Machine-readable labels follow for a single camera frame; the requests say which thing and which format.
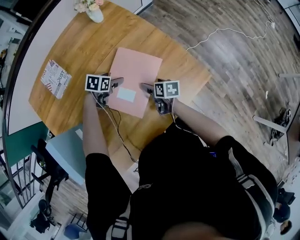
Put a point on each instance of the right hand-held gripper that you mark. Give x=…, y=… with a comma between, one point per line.
x=167, y=89

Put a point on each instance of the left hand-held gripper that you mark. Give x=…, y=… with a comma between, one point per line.
x=97, y=83

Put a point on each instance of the pink file box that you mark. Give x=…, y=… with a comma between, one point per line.
x=136, y=68

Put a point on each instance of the light blue box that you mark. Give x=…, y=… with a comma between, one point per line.
x=68, y=152

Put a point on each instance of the person's left forearm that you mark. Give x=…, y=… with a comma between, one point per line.
x=93, y=126

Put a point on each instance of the person's right forearm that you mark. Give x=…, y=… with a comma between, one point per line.
x=197, y=122

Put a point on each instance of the white printed book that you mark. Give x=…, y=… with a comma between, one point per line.
x=55, y=78

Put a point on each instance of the white vase with flowers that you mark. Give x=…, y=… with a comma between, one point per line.
x=96, y=15

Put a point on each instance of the wooden table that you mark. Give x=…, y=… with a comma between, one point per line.
x=25, y=70

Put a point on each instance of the person in black shirt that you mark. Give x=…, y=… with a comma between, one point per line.
x=187, y=187

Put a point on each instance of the green partition panel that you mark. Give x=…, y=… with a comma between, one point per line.
x=21, y=145

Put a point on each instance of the black office chair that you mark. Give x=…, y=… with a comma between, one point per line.
x=50, y=178

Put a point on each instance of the black metal railing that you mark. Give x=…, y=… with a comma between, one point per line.
x=14, y=178

